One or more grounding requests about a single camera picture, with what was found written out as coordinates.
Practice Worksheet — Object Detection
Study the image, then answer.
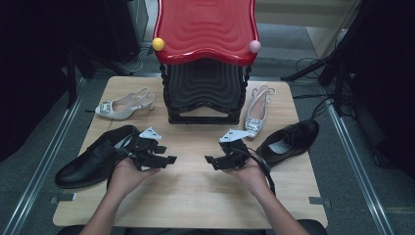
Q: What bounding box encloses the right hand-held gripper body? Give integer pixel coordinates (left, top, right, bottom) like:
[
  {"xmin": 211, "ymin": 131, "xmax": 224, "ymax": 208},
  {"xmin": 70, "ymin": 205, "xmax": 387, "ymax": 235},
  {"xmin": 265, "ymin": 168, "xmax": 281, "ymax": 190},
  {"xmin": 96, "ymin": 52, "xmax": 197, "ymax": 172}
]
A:
[{"xmin": 218, "ymin": 128, "xmax": 253, "ymax": 170}]

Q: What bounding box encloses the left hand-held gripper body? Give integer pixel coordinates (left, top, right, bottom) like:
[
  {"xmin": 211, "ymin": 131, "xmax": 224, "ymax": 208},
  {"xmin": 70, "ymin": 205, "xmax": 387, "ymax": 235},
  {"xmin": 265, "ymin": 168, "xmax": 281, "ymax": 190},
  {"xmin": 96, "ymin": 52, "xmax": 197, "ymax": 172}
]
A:
[{"xmin": 125, "ymin": 126, "xmax": 163, "ymax": 170}]

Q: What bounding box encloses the white buckled high-heel shoe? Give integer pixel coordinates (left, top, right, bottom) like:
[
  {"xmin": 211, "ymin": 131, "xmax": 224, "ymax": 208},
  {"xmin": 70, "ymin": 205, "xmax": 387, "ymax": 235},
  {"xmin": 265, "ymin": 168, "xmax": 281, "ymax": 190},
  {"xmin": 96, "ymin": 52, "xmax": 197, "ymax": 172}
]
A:
[
  {"xmin": 94, "ymin": 86, "xmax": 157, "ymax": 120},
  {"xmin": 244, "ymin": 85, "xmax": 277, "ymax": 139}
]

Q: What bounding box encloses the black leather dress shoe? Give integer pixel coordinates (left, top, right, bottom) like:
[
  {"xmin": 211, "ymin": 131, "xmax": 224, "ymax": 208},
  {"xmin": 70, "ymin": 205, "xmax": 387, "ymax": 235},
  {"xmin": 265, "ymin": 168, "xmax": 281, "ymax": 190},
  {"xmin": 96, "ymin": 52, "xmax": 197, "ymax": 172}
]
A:
[
  {"xmin": 54, "ymin": 124, "xmax": 141, "ymax": 190},
  {"xmin": 254, "ymin": 118, "xmax": 320, "ymax": 168}
]

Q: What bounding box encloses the red and black shoe rack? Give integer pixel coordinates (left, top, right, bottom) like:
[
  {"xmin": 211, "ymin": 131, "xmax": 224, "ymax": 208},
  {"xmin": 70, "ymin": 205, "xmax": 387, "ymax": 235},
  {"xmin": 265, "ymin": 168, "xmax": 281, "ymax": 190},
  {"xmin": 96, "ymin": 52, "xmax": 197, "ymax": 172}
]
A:
[{"xmin": 152, "ymin": 0, "xmax": 262, "ymax": 125}]

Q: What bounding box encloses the person's right hand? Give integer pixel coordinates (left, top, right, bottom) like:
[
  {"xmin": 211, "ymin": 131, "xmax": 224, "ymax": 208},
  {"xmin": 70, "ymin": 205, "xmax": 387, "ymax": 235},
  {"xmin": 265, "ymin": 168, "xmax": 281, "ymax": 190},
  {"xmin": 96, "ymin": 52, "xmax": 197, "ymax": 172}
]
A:
[{"xmin": 224, "ymin": 159, "xmax": 271, "ymax": 200}]

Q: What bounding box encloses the person's left hand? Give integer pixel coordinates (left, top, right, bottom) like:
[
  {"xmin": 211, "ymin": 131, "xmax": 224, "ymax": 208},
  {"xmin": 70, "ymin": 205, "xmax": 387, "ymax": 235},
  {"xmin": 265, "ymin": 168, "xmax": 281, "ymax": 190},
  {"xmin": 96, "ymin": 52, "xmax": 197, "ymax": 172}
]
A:
[{"xmin": 107, "ymin": 158, "xmax": 161, "ymax": 200}]

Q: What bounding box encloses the black metal stand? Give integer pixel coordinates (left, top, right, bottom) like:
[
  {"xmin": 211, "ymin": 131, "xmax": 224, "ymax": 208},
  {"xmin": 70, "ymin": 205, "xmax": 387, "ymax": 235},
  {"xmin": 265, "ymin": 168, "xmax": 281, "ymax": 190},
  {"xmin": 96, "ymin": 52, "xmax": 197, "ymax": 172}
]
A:
[{"xmin": 65, "ymin": 45, "xmax": 133, "ymax": 110}]

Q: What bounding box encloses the dark cabinet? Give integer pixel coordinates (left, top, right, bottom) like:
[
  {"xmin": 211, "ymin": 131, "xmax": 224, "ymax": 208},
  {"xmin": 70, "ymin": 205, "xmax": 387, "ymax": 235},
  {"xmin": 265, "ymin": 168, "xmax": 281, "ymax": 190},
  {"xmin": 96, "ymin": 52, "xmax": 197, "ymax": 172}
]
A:
[{"xmin": 104, "ymin": 0, "xmax": 150, "ymax": 65}]

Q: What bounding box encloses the black tripod stand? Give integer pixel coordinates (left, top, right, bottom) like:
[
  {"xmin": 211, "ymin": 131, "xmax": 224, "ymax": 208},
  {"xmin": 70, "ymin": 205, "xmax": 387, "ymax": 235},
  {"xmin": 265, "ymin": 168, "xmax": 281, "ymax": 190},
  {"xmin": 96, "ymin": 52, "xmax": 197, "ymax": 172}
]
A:
[{"xmin": 280, "ymin": 0, "xmax": 376, "ymax": 117}]

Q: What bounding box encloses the dark curtain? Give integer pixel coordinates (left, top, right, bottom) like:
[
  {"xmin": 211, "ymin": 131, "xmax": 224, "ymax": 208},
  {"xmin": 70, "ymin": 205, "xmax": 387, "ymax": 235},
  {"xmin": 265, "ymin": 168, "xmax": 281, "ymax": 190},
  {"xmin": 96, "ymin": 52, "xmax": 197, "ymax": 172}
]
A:
[
  {"xmin": 0, "ymin": 0, "xmax": 109, "ymax": 163},
  {"xmin": 342, "ymin": 0, "xmax": 415, "ymax": 179}
]

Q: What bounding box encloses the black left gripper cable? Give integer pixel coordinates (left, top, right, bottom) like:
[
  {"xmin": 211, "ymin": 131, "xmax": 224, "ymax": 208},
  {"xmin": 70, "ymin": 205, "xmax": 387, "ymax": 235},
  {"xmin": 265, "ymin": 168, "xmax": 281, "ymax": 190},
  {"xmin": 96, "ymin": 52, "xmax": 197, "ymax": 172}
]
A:
[{"xmin": 106, "ymin": 131, "xmax": 140, "ymax": 190}]

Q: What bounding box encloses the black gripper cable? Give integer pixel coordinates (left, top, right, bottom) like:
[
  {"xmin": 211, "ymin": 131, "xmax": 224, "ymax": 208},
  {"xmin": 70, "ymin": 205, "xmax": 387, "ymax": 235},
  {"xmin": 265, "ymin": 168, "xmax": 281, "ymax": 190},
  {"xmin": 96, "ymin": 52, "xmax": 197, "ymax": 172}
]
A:
[
  {"xmin": 246, "ymin": 147, "xmax": 277, "ymax": 197},
  {"xmin": 106, "ymin": 131, "xmax": 140, "ymax": 190}
]

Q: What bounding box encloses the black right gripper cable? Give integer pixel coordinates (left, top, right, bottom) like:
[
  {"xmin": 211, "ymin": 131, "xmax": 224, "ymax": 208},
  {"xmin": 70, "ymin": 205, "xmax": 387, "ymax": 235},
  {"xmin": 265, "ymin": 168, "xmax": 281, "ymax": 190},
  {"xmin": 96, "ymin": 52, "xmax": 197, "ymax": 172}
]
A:
[{"xmin": 246, "ymin": 147, "xmax": 277, "ymax": 197}]

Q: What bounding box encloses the thin white cable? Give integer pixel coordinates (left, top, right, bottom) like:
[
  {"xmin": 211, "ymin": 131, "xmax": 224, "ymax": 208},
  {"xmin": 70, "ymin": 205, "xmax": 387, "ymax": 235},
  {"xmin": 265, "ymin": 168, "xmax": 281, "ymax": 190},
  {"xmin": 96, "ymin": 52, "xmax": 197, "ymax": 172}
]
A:
[{"xmin": 118, "ymin": 47, "xmax": 148, "ymax": 74}]

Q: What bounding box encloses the black floor cable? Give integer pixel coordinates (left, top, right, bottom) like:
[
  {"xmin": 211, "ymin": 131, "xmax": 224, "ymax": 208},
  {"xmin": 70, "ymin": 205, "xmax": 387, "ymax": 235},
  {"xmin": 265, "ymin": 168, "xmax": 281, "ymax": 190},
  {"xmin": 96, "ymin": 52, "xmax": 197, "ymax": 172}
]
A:
[{"xmin": 309, "ymin": 97, "xmax": 336, "ymax": 121}]

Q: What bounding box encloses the grey metal table bracket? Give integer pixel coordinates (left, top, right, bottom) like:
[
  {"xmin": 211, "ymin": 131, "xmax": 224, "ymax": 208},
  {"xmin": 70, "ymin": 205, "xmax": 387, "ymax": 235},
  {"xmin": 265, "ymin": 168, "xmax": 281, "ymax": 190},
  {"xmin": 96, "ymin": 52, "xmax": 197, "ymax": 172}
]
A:
[
  {"xmin": 48, "ymin": 192, "xmax": 76, "ymax": 206},
  {"xmin": 307, "ymin": 196, "xmax": 331, "ymax": 209}
]

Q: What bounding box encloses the metal floor rail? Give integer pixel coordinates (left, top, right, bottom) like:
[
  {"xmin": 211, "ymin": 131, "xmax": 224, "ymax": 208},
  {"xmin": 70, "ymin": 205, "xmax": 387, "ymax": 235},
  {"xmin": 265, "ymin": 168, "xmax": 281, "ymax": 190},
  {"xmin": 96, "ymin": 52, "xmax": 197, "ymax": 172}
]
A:
[
  {"xmin": 0, "ymin": 77, "xmax": 89, "ymax": 235},
  {"xmin": 326, "ymin": 97, "xmax": 395, "ymax": 235}
]

